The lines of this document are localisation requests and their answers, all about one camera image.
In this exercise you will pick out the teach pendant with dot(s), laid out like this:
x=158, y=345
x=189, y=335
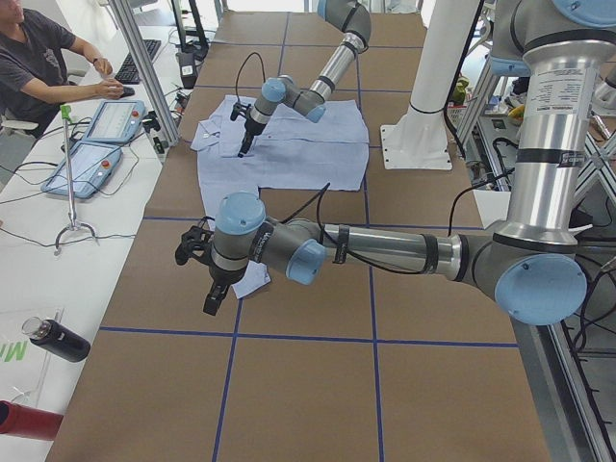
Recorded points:
x=92, y=163
x=115, y=121

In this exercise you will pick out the upper teach pendant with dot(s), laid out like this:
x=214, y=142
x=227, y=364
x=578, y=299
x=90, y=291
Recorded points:
x=115, y=121

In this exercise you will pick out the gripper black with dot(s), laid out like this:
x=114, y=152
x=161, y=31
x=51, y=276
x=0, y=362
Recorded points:
x=220, y=278
x=250, y=129

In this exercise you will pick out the seated person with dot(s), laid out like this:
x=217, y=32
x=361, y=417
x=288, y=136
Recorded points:
x=34, y=80

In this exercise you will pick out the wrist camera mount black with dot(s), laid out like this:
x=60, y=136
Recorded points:
x=195, y=244
x=240, y=109

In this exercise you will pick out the lower teach pendant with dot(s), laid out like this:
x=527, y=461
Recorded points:
x=92, y=163

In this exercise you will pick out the light blue striped shirt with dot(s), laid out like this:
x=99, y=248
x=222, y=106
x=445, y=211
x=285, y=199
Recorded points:
x=292, y=153

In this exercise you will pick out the black bottle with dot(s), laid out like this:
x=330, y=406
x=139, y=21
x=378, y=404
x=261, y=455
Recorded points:
x=56, y=338

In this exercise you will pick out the white central pedestal column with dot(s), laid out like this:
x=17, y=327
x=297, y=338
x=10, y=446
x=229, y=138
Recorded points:
x=420, y=140

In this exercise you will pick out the metal grabber stick green handle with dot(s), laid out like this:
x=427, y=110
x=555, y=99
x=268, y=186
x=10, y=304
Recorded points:
x=74, y=223

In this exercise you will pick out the red bottle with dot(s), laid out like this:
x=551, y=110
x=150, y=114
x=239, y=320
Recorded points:
x=28, y=422

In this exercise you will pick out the aluminium frame post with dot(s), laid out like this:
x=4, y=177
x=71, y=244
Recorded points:
x=134, y=34

